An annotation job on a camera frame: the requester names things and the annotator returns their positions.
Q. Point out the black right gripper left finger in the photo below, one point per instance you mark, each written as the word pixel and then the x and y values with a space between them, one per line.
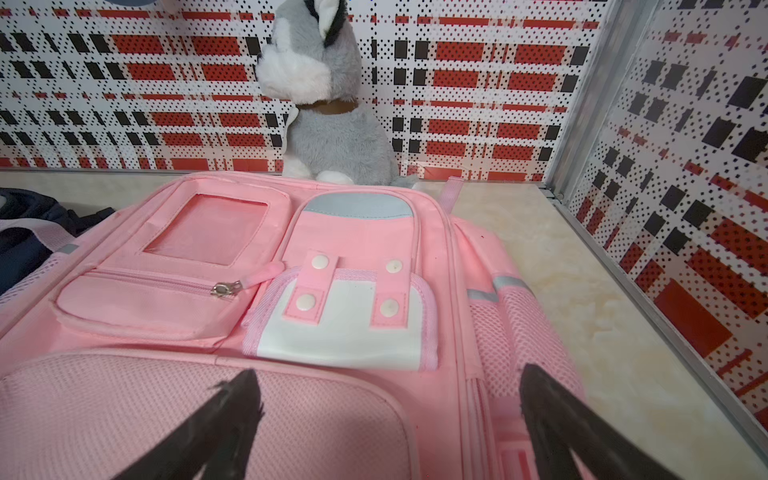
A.
pixel 214 442

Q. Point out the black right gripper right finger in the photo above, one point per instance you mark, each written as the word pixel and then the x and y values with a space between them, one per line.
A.
pixel 564 431

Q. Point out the pink school backpack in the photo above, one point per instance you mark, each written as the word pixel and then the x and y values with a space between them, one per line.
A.
pixel 388 336

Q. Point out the navy blue backpack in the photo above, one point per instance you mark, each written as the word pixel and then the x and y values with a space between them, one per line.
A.
pixel 33 227

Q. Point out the grey white husky plush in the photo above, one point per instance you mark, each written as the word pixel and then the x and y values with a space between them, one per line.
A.
pixel 314 62

